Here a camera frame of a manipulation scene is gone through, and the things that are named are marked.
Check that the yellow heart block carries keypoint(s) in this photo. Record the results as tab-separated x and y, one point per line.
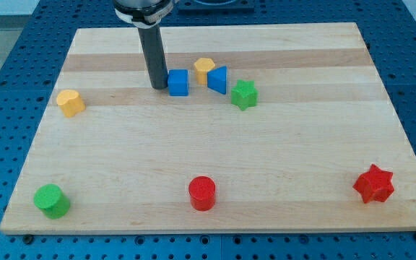
70	102

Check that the green star block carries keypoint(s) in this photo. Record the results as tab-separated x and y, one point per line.
244	94

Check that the green cylinder block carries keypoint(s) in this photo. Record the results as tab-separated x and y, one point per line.
51	201

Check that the wooden board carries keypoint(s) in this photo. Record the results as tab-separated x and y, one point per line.
286	165

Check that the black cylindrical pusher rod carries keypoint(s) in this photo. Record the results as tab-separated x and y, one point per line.
154	55

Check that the yellow hexagon block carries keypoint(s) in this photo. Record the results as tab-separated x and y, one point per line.
202	66

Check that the red cylinder block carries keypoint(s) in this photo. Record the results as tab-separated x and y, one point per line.
202	190

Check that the blue cube block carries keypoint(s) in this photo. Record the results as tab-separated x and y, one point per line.
178	82

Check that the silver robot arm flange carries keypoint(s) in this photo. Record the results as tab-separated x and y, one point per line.
143	14

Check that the blue triangle block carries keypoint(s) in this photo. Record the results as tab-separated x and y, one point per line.
217	80

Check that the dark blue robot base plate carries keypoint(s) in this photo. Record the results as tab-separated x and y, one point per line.
215	5

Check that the red star block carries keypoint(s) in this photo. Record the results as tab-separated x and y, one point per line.
374	185

